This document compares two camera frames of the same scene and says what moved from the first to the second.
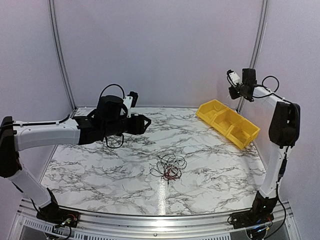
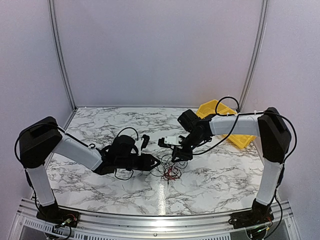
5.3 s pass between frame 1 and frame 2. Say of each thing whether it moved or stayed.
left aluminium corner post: stayed
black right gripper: moved
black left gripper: moved
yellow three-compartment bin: stayed
